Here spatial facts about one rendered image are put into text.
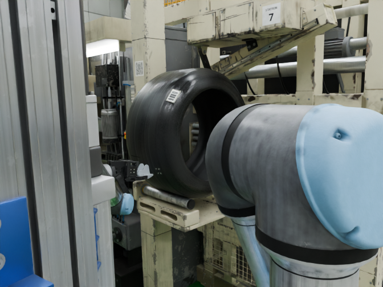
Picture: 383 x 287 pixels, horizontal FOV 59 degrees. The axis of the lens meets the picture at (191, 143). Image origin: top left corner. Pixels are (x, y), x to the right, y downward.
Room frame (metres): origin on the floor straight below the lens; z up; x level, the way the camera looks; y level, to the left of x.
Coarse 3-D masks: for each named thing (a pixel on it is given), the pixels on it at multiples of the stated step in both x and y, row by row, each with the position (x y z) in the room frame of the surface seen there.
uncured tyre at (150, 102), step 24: (168, 72) 1.57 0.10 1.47; (192, 72) 1.46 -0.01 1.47; (216, 72) 1.55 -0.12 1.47; (144, 96) 1.47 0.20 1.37; (192, 96) 1.40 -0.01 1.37; (216, 96) 1.79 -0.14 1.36; (240, 96) 1.62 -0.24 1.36; (144, 120) 1.39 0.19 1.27; (168, 120) 1.33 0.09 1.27; (216, 120) 1.86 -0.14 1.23; (144, 144) 1.38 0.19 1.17; (168, 144) 1.32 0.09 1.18; (168, 168) 1.34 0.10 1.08; (192, 168) 1.78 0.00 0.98; (192, 192) 1.43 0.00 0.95
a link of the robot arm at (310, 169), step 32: (256, 128) 0.33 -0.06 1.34; (288, 128) 0.30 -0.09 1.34; (320, 128) 0.27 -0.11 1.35; (352, 128) 0.26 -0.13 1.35; (224, 160) 0.36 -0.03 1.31; (256, 160) 0.31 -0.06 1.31; (288, 160) 0.28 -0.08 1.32; (320, 160) 0.25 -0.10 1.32; (352, 160) 0.25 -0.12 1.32; (256, 192) 0.32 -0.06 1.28; (288, 192) 0.28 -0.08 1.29; (320, 192) 0.25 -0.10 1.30; (352, 192) 0.25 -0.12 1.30; (256, 224) 0.32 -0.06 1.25; (288, 224) 0.28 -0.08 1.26; (320, 224) 0.26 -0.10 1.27; (352, 224) 0.24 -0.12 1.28; (288, 256) 0.28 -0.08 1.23; (320, 256) 0.27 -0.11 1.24; (352, 256) 0.27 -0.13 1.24
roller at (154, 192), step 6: (144, 186) 1.65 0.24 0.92; (150, 186) 1.63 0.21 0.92; (144, 192) 1.63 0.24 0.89; (150, 192) 1.59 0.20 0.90; (156, 192) 1.56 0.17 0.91; (162, 192) 1.53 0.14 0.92; (168, 192) 1.52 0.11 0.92; (162, 198) 1.52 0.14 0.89; (168, 198) 1.49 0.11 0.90; (174, 198) 1.46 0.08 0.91; (180, 198) 1.44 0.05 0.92; (186, 198) 1.43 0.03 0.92; (180, 204) 1.43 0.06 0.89; (186, 204) 1.40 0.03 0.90; (192, 204) 1.41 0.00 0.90
